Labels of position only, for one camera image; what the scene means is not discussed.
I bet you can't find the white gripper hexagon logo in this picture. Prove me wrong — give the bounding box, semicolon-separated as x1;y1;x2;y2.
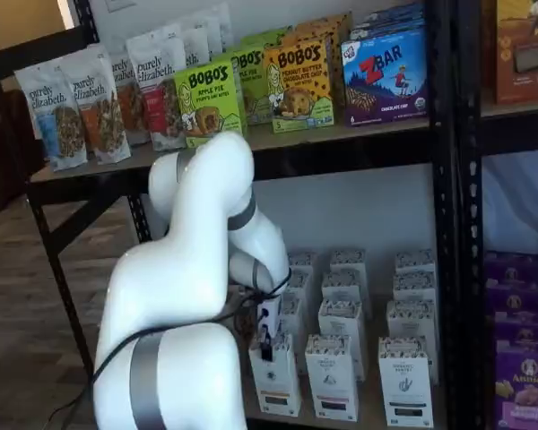
256;297;282;362

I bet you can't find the white box pink strip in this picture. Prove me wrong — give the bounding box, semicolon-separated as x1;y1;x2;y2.
317;298;367;382
329;249;369;279
321;271;371;317
304;334;359;422

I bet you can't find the white box dark strip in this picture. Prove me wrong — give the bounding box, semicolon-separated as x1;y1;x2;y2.
377;338;434;427
386;300;438;384
394;249;436;277
392;271;437;308

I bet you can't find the wooden shelf board with snacks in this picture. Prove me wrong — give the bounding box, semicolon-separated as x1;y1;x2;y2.
29;118;431;184

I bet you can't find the purple Annie's snack box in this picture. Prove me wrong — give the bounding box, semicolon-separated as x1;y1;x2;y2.
495;344;538;430
483;252;538;288
486;280;538;314
492;311;538;348

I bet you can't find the green Bobo's apple pie box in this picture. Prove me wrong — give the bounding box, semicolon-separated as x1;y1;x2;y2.
230;29;292;126
173;52;247;149

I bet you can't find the yellow Bobo's peanut butter box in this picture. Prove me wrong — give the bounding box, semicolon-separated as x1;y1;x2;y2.
263;35;335;134

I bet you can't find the blue Z Bar box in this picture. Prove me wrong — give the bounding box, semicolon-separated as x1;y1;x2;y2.
349;3;427;44
340;30;430;129

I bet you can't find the orange Bobo's snack box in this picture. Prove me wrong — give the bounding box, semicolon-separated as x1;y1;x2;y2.
291;12;353;122

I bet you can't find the orange Annie's snack box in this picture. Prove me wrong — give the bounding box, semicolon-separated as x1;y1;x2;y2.
492;0;538;105

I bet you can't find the black metal shelving rack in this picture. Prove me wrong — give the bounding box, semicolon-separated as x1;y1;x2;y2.
0;0;456;430
456;0;538;430

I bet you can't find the red purely elizabeth granola bag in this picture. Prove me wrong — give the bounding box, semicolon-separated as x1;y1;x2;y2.
125;25;188;152

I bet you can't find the orange purely elizabeth granola bag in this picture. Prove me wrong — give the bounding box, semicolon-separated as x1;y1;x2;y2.
69;43;133;166
108;48;150;148

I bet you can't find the blue purely elizabeth granola bag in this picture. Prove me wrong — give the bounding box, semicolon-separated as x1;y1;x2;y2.
13;56;90;173

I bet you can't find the white purely elizabeth granola bag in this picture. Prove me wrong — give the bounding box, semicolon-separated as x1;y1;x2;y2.
177;16;213;68
204;2;233;59

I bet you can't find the dark brown couch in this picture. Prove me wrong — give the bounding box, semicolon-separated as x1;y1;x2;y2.
0;89;44;217

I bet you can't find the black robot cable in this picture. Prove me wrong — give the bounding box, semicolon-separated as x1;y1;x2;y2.
39;267;294;425

